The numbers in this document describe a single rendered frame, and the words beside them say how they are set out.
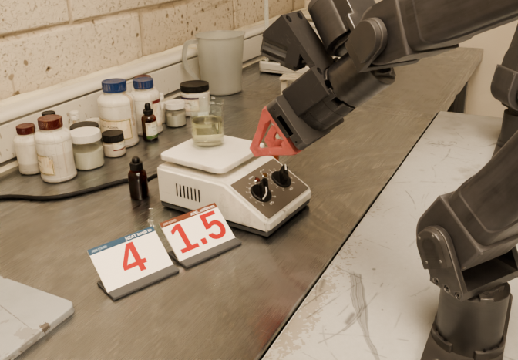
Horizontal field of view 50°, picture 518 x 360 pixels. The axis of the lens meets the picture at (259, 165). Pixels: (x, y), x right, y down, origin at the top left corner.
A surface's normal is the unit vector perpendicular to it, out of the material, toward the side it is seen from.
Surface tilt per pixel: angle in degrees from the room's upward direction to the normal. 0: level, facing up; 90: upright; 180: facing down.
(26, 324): 0
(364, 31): 90
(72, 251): 0
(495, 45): 90
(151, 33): 90
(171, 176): 90
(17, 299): 0
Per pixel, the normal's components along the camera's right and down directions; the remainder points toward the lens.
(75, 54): 0.89, 0.16
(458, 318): -0.71, 0.29
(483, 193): -0.84, 0.06
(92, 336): -0.02, -0.92
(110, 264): 0.40, -0.53
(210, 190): -0.54, 0.33
